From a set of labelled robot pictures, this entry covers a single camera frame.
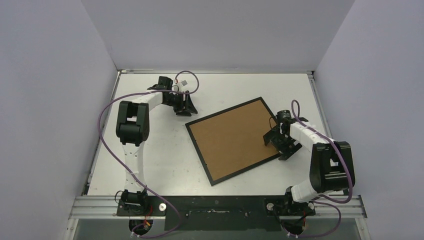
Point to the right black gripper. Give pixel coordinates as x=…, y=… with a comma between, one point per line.
x=282, y=141

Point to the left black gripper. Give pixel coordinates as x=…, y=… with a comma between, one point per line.
x=186, y=105

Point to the black picture frame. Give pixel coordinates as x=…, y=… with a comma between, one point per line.
x=212, y=172

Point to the brown cardboard backing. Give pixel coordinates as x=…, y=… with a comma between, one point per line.
x=232, y=139

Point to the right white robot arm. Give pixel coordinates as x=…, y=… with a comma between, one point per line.
x=331, y=164

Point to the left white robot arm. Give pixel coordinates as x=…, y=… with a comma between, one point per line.
x=133, y=129

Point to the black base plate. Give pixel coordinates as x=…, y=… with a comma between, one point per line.
x=218, y=213

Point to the aluminium front rail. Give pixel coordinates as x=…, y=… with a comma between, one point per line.
x=105, y=207

